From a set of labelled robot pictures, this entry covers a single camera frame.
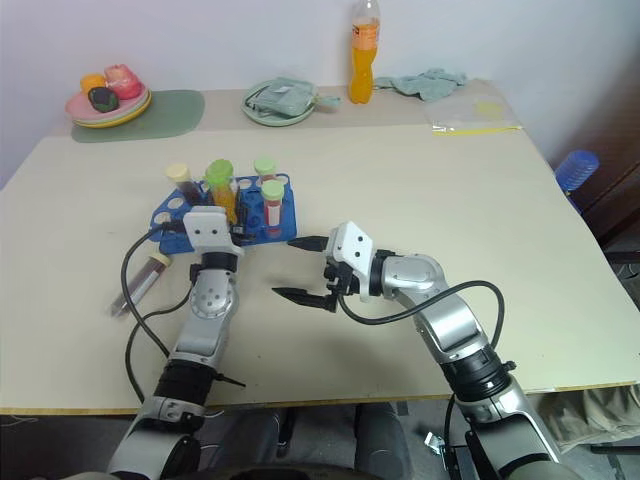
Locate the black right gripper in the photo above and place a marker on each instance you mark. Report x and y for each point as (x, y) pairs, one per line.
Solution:
(341, 280)

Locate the orange tube large green cap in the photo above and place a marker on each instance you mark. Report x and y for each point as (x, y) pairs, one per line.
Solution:
(222, 187)

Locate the pale green crumpled towel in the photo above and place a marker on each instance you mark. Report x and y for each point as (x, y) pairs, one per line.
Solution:
(425, 84)

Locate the clear zip plastic bag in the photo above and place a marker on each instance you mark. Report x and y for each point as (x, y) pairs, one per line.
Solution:
(467, 117)

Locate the light green plate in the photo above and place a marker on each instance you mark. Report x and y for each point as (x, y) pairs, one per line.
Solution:
(102, 124)

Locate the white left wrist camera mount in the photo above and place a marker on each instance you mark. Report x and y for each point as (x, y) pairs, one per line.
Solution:
(207, 227)

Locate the red tube green cap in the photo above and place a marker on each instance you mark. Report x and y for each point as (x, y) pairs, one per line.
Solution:
(264, 170)
(273, 207)

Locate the yellow plate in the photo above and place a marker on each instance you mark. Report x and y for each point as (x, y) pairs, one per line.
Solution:
(139, 111)

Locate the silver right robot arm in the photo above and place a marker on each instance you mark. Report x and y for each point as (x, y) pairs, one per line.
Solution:
(450, 325)

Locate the black green toy fruit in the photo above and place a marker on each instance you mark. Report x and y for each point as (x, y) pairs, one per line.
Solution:
(103, 99)

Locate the orange soda bottle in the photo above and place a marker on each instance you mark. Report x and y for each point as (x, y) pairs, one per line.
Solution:
(363, 55)

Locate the pink red toy fruit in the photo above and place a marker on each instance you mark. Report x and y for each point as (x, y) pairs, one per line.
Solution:
(122, 80)

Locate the orange toy fruit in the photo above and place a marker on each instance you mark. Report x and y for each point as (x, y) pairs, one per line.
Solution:
(92, 81)

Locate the dark rounded shape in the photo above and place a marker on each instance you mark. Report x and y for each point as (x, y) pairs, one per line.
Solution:
(345, 432)

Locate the beige cloth under table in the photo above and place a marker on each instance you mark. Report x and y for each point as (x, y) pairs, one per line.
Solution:
(597, 415)

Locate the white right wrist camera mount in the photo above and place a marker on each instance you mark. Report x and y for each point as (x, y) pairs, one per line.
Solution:
(352, 245)

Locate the pink plate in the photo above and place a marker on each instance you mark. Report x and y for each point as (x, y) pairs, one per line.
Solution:
(80, 107)

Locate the pale green folded pouch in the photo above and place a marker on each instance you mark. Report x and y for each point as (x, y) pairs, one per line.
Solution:
(284, 97)

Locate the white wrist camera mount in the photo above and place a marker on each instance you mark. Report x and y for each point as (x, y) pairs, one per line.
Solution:
(207, 227)
(352, 245)

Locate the dark brown wooden cabinet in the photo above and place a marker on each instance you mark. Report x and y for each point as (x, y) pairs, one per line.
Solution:
(620, 205)

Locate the green placemat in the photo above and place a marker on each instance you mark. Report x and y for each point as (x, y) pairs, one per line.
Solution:
(165, 117)

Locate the dark red tube cream cap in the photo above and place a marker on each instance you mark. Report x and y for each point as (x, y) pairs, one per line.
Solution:
(141, 286)

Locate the blue test tube rack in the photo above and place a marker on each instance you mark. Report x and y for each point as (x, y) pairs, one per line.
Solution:
(282, 230)

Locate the dark red tube yellow cap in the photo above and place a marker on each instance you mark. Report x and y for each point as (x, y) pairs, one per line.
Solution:
(182, 185)

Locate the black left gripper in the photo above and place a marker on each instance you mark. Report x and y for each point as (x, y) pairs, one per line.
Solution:
(240, 226)

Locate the blue ribbed plastic object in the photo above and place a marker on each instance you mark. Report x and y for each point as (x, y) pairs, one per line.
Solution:
(577, 170)

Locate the pale green round plate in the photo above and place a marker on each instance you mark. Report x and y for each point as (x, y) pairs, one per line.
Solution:
(272, 119)

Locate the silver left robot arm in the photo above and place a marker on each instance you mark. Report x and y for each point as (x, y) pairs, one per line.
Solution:
(207, 305)

